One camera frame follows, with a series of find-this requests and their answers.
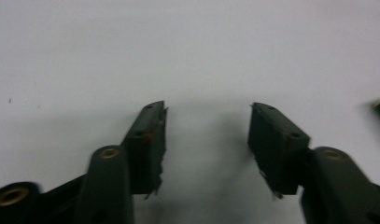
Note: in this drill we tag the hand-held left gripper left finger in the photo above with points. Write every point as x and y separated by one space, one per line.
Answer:
145 149

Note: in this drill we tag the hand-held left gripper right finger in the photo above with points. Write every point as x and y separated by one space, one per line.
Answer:
281 149

